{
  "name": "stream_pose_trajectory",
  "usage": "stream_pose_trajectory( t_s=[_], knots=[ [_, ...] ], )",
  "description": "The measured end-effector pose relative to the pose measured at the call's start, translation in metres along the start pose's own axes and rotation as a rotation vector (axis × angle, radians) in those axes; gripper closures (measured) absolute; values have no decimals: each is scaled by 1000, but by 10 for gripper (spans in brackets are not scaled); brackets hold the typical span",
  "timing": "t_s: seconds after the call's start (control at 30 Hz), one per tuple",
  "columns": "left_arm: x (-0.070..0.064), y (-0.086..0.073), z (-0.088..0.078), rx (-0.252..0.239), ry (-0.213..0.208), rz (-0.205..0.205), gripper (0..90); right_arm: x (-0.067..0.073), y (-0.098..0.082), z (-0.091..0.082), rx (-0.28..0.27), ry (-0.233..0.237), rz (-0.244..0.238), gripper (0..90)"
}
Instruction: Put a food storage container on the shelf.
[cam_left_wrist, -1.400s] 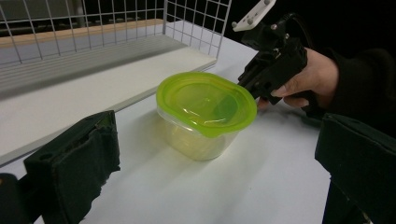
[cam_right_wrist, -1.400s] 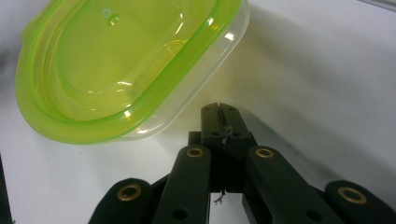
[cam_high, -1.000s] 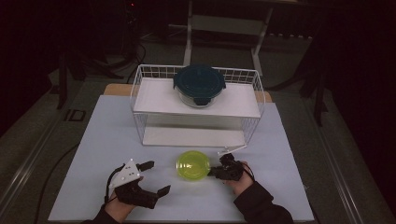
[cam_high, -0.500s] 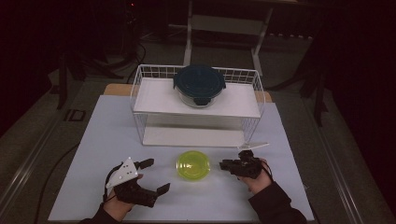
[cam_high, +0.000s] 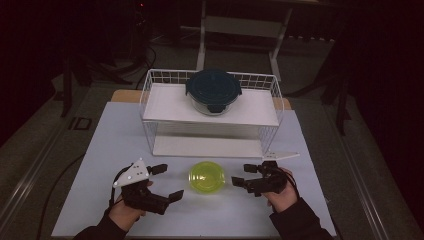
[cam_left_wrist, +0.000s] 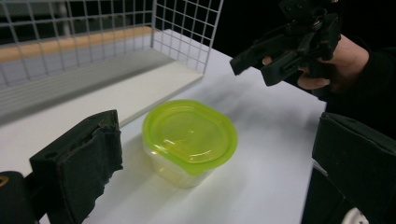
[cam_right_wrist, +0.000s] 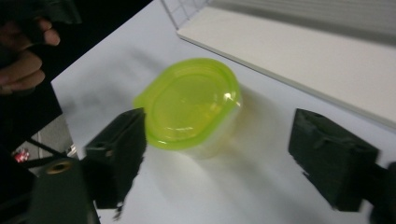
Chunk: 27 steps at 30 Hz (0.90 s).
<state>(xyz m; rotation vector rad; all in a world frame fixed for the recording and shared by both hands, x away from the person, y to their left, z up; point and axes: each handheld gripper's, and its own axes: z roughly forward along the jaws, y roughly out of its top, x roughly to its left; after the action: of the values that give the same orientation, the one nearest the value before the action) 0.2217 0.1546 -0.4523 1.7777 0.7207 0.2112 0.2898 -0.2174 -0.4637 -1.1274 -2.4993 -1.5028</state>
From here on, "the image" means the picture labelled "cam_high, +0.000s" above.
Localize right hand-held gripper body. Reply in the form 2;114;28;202
244;151;301;198

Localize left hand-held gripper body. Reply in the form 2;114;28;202
112;157;172;216

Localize yellow-green plastic bowl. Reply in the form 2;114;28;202
188;160;227;195

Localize white wire shelf rack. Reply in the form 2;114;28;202
139;68;285;159

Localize round container with dark lid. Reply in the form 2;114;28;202
185;68;243;117

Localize person's right hand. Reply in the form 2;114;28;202
265;167;300;214

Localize person's left hand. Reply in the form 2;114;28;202
108;179;154;233

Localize pale blue table sheet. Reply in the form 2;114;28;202
51;101;338;238

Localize dark floor socket plate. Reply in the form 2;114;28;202
68;116;93;132

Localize dark metal stand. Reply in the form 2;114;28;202
319;74;353;136
59;56;92;118

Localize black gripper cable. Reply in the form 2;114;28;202
108;168;129;213
278;166;301;199

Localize black floor cable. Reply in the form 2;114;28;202
34;152;86;240

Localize metal floor rail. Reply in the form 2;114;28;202
0;123;69;229
321;99;392;240

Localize black cable bundle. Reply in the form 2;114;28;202
131;43;158;91

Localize white metal stand frame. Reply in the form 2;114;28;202
195;0;294;83

